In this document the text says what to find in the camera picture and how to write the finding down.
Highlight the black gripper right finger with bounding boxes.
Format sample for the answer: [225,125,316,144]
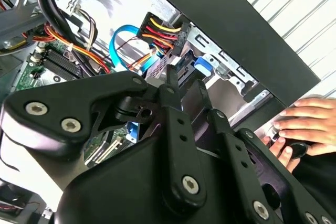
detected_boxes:
[181,79,336,224]

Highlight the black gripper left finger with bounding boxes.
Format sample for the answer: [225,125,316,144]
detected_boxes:
[1,63,208,209]

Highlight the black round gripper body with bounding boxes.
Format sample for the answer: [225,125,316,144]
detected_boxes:
[54,134,253,224]

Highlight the small round black tool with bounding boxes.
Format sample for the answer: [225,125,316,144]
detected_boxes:
[288,142,308,161]

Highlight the hard disk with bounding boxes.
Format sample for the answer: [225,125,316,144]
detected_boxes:
[167,50,215,90]

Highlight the orange red power wire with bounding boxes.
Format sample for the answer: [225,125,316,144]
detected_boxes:
[115,11,191,75]

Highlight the person's bare hand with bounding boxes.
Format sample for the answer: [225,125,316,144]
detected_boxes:
[262,97,336,174]

